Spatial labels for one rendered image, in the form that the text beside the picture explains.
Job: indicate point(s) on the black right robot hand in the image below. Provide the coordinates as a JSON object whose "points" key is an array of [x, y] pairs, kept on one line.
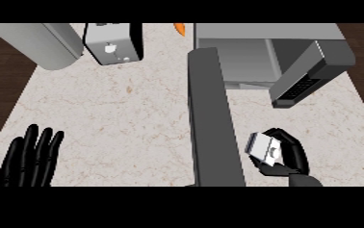
{"points": [[294, 155]]}

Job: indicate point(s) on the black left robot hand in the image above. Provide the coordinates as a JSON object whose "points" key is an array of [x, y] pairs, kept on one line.
{"points": [[28, 161]]}

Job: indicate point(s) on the white milk carton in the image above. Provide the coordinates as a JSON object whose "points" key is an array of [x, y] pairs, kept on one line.
{"points": [[263, 148]]}

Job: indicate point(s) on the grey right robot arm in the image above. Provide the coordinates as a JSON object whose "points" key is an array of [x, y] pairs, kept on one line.
{"points": [[303, 180]]}

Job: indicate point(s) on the dark grey microwave door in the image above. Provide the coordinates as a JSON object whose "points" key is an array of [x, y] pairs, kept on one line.
{"points": [[211, 119]]}

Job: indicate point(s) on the grey microwave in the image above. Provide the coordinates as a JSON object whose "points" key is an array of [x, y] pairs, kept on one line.
{"points": [[284, 62]]}

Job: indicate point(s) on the grey cylindrical appliance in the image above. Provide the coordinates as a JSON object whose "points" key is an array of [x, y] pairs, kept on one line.
{"points": [[43, 44]]}

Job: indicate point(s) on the silver and black toaster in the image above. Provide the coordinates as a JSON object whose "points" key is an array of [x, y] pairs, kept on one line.
{"points": [[114, 44]]}

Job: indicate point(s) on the orange carrot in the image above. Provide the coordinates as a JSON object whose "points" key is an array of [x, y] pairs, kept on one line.
{"points": [[179, 29]]}

